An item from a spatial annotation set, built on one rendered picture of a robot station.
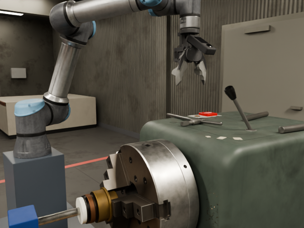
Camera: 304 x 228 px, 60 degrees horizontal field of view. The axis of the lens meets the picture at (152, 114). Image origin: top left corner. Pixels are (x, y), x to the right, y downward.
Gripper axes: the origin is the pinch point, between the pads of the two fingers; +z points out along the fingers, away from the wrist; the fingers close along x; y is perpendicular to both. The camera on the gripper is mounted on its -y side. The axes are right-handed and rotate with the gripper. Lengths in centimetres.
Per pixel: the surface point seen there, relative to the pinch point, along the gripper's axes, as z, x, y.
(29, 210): 29, 59, -11
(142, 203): 29, 34, -23
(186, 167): 21.7, 20.4, -23.0
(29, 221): 30, 60, -16
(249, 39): -52, -243, 175
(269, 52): -32, -248, 146
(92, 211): 31, 45, -16
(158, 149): 17.3, 25.7, -17.0
